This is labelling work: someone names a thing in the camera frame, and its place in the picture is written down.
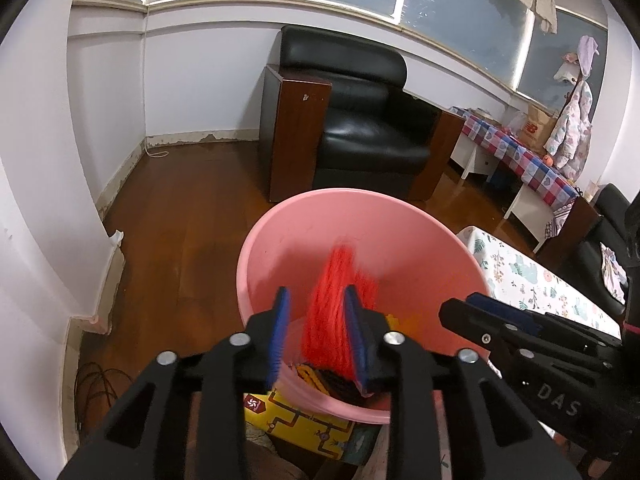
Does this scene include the red foam net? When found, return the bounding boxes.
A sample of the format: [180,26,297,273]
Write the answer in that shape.
[300,245,378,380]

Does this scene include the floral bear tablecloth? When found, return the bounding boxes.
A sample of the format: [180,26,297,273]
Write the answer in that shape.
[359,224,624,480]

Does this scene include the black leather armchair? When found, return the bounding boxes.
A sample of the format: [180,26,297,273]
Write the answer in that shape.
[536,183,630,321]
[258,25,463,203]

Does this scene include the black leather armchair left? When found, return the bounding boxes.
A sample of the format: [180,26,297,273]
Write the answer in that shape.
[258,25,463,203]

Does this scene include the checkered tablecloth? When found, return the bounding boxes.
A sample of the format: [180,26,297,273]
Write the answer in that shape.
[450,106,578,210]

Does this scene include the cloth on armchair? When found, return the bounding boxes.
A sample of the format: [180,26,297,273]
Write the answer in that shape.
[600,243,628,304]

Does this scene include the black leather armchair right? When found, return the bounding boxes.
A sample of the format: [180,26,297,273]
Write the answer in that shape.
[536,183,630,321]

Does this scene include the floral children's jacket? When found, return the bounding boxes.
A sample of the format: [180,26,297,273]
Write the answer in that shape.
[544,80,592,182]

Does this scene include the yellow printed box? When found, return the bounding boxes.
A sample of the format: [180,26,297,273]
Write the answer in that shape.
[243,389,355,460]

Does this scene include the black cable on floor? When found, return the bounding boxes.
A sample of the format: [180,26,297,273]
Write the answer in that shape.
[72,361,134,434]

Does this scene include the pink plastic bucket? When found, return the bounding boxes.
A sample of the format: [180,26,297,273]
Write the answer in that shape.
[236,188,489,425]

